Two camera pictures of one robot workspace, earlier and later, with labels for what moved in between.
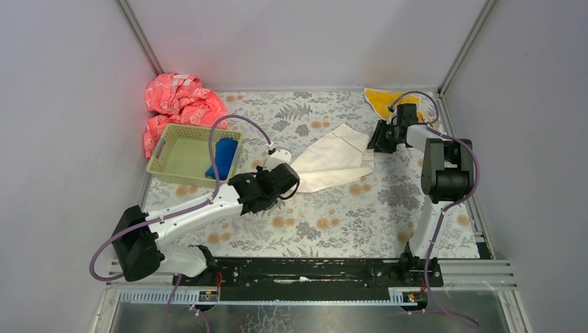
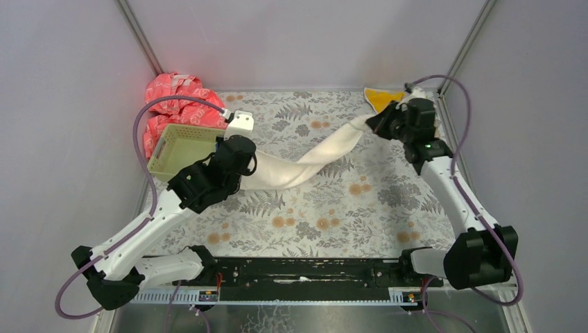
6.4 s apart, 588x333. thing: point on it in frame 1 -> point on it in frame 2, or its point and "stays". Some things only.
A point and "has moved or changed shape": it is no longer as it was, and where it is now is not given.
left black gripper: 285,175 -> 247,162
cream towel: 334,159 has moved or changed shape
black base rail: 316,279 stays
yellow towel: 383,100 stays
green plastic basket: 183,155 stays
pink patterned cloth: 178,99 stays
